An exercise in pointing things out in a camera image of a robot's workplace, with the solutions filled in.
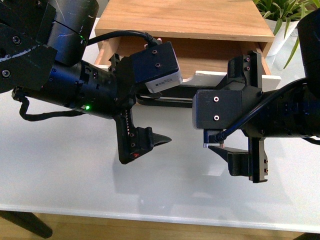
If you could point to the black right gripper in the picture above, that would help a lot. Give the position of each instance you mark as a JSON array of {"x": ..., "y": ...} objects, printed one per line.
[{"x": 243, "y": 74}]

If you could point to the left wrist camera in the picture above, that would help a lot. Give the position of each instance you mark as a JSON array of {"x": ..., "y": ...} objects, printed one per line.
[{"x": 157, "y": 68}]

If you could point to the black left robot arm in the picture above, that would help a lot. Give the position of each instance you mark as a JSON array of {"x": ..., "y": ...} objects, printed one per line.
[{"x": 42, "y": 43}]

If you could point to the wooden drawer cabinet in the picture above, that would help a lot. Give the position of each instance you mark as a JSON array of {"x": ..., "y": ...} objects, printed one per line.
[{"x": 224, "y": 20}]

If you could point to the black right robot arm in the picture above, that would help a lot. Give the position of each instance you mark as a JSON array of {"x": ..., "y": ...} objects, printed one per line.
[{"x": 292, "y": 111}]

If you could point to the white plant pot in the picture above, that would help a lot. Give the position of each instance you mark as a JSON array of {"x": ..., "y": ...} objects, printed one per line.
[{"x": 282, "y": 31}]

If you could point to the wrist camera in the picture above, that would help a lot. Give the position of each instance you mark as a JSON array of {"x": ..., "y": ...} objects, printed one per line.
[
  {"x": 216, "y": 109},
  {"x": 157, "y": 68}
]

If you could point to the dark table leg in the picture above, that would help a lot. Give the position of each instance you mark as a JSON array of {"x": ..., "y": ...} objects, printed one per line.
[{"x": 28, "y": 221}]

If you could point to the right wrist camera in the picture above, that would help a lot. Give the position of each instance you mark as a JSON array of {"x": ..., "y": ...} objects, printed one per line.
[{"x": 216, "y": 109}]

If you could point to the green spider plant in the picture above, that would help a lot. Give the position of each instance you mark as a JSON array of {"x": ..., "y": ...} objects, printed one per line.
[{"x": 286, "y": 10}]

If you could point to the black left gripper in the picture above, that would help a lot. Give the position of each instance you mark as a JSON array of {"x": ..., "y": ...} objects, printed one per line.
[{"x": 122, "y": 100}]

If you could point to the white drawer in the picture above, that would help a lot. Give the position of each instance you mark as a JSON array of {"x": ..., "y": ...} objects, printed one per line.
[{"x": 195, "y": 56}]

